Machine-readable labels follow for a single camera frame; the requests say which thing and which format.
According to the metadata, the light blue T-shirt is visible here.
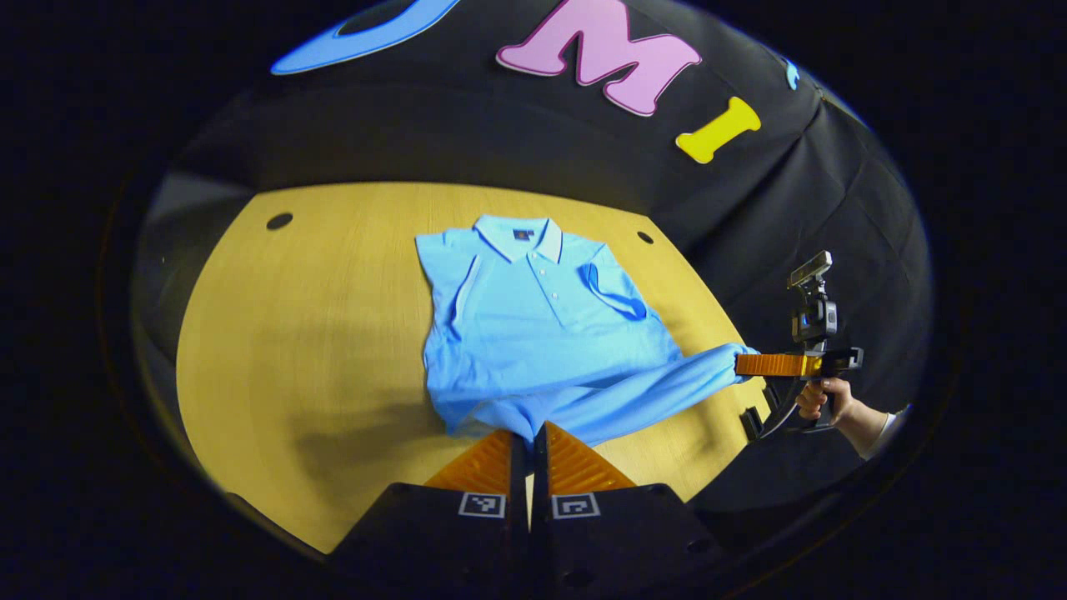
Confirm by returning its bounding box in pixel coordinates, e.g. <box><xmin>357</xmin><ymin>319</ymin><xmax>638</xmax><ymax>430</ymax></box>
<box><xmin>414</xmin><ymin>214</ymin><xmax>759</xmax><ymax>448</ymax></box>

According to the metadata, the black backdrop cloth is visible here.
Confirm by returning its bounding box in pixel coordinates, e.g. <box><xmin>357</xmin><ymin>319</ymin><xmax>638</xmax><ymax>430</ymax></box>
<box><xmin>132</xmin><ymin>0</ymin><xmax>933</xmax><ymax>522</ymax></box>

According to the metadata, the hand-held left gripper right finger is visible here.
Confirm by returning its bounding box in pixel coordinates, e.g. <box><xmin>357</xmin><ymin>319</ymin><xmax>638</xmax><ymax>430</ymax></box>
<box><xmin>531</xmin><ymin>421</ymin><xmax>728</xmax><ymax>588</ymax></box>

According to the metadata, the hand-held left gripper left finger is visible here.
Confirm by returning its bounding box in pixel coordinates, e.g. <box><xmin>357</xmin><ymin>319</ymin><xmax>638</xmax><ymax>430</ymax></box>
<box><xmin>328</xmin><ymin>429</ymin><xmax>531</xmax><ymax>588</ymax></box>

